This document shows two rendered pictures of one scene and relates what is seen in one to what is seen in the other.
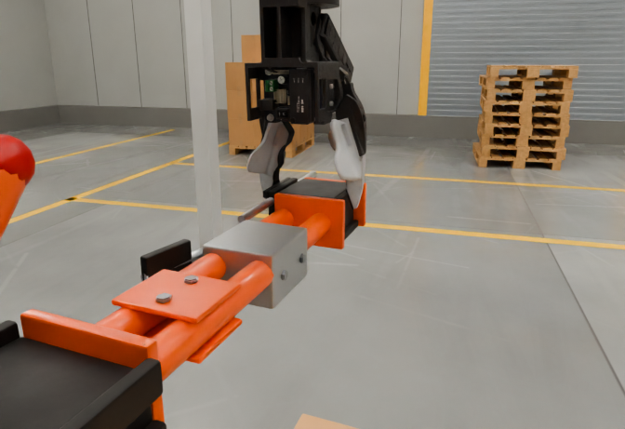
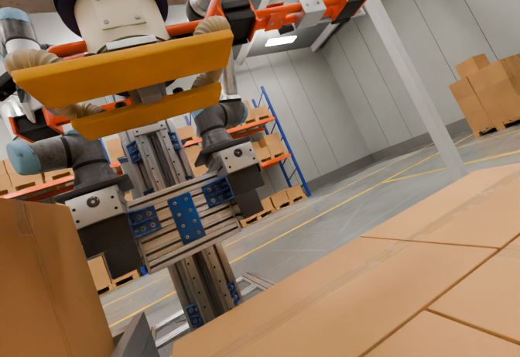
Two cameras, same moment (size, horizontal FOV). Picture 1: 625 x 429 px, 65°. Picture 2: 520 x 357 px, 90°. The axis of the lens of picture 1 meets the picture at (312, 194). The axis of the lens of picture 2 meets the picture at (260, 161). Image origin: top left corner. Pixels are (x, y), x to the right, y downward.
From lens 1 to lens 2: 0.68 m
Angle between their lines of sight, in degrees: 54
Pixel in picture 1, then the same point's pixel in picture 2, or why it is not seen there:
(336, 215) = not seen: outside the picture
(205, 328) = (271, 8)
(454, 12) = not seen: outside the picture
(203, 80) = (414, 84)
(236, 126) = (473, 118)
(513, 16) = not seen: outside the picture
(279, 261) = (303, 1)
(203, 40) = (405, 65)
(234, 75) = (458, 90)
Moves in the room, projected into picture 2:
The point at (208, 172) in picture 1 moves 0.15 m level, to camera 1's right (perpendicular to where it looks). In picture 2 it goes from (437, 130) to (453, 125)
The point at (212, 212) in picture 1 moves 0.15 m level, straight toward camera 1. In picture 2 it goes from (449, 152) to (449, 154)
